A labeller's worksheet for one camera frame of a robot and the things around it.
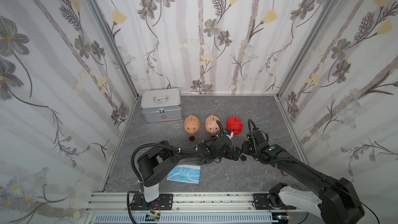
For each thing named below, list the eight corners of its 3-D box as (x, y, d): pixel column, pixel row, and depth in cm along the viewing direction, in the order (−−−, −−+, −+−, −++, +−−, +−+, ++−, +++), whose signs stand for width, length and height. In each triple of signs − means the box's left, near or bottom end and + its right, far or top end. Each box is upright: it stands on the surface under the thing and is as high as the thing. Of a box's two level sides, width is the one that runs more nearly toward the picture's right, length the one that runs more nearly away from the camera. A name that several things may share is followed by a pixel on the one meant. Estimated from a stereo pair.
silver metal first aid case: (147, 124, 106) (139, 109, 93) (149, 107, 116) (142, 91, 103) (182, 120, 108) (179, 105, 95) (181, 104, 118) (178, 88, 105)
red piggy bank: (234, 139, 99) (237, 131, 91) (223, 129, 104) (224, 120, 96) (242, 132, 102) (245, 123, 94) (231, 123, 107) (233, 114, 99)
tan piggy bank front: (183, 133, 100) (181, 125, 93) (189, 122, 106) (188, 113, 98) (195, 137, 98) (194, 129, 91) (200, 126, 104) (200, 117, 96)
